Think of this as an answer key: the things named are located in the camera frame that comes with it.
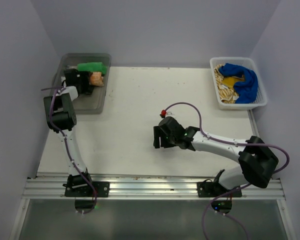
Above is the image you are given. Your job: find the printed patterned towel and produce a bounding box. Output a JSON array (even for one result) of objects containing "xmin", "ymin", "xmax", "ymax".
[{"xmin": 89, "ymin": 71, "xmax": 104, "ymax": 87}]

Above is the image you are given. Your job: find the green microfiber towel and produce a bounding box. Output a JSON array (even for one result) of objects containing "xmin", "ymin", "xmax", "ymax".
[{"xmin": 77, "ymin": 62, "xmax": 108, "ymax": 75}]

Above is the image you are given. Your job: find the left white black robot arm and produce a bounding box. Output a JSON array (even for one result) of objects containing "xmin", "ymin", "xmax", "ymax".
[{"xmin": 43, "ymin": 68, "xmax": 94, "ymax": 197}]

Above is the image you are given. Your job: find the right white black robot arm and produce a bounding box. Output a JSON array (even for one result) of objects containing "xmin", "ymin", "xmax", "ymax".
[{"xmin": 153, "ymin": 117, "xmax": 279, "ymax": 197}]

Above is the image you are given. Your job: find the clear grey plastic bin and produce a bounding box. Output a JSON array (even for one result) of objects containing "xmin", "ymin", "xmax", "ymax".
[{"xmin": 52, "ymin": 53, "xmax": 112, "ymax": 115}]

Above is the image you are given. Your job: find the yellow striped cloth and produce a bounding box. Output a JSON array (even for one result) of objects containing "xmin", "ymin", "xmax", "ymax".
[{"xmin": 213, "ymin": 64, "xmax": 245, "ymax": 104}]

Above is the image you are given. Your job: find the blue cloth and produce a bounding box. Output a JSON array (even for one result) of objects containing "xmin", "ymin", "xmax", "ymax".
[{"xmin": 218, "ymin": 63, "xmax": 259, "ymax": 104}]

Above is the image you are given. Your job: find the white perforated plastic basket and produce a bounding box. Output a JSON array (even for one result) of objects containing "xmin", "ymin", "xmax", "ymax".
[{"xmin": 209, "ymin": 56, "xmax": 268, "ymax": 111}]

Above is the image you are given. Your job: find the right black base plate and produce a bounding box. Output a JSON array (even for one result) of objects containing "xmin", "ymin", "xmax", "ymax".
[{"xmin": 196, "ymin": 179, "xmax": 243, "ymax": 198}]

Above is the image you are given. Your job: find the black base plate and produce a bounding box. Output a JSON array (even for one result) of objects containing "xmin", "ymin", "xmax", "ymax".
[
  {"xmin": 62, "ymin": 181, "xmax": 110, "ymax": 198},
  {"xmin": 196, "ymin": 179, "xmax": 243, "ymax": 198}
]

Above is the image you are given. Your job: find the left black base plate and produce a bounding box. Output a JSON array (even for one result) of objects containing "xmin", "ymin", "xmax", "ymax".
[{"xmin": 62, "ymin": 181, "xmax": 110, "ymax": 198}]

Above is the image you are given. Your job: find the aluminium mounting rail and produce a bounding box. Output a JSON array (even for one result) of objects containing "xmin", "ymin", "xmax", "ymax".
[{"xmin": 21, "ymin": 172, "xmax": 285, "ymax": 200}]

